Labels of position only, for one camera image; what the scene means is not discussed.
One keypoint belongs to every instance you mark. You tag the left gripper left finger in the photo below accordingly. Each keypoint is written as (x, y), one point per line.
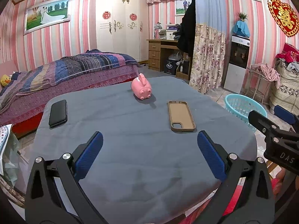
(43, 203)

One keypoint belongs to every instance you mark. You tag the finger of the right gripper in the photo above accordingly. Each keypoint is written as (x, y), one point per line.
(285, 115)
(264, 122)

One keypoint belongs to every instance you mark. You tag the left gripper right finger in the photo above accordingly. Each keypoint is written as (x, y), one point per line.
(245, 194)

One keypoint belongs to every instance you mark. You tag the floral covered laundry pile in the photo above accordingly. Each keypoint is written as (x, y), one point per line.
(286, 95)

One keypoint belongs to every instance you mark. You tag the light blue plastic basket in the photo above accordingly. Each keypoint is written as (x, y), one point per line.
(241, 106)

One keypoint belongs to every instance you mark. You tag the metal rack with pink cloth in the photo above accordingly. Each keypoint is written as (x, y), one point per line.
(260, 78)

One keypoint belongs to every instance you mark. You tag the polka dot bag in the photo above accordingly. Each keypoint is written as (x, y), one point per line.
(9, 155)

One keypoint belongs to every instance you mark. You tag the floral blue curtain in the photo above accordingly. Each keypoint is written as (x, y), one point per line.
(210, 45)

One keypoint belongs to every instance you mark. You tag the water dispenser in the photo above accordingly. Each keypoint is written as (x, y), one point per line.
(237, 66)

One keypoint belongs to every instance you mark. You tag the brown phone case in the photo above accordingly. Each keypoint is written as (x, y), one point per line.
(181, 119)

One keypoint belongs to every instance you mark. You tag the black phone wallet case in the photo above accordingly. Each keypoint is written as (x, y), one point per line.
(58, 114)

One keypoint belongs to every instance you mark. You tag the potted plant with blue cloth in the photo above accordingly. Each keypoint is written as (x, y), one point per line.
(241, 28)

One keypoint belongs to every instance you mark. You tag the grey blue tablecloth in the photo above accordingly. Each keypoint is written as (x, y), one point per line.
(145, 172)

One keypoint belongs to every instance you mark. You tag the bed with striped quilt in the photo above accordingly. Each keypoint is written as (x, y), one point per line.
(27, 94)

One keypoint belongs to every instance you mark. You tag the black box under desk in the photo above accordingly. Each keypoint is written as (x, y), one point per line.
(170, 67)

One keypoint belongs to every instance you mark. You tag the black hanging coat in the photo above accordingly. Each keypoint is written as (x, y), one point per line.
(188, 29)

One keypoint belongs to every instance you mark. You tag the wooden desk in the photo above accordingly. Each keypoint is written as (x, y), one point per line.
(161, 50)

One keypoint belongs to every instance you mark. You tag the pink rabbit piggy bank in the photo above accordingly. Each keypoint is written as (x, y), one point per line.
(141, 87)

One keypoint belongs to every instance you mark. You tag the yellow duck plush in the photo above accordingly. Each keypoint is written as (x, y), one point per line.
(5, 80)

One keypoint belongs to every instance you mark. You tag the desk lamp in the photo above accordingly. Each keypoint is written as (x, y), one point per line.
(157, 28)

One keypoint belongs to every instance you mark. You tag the small framed couple photo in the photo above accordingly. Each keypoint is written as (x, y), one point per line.
(181, 7)

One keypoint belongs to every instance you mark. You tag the white wardrobe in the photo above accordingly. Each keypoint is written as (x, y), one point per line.
(121, 26)

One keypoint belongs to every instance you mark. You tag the framed wedding photo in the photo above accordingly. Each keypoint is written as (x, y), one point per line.
(46, 14)

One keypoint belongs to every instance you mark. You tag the red heart wall decoration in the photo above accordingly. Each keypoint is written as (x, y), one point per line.
(285, 17)

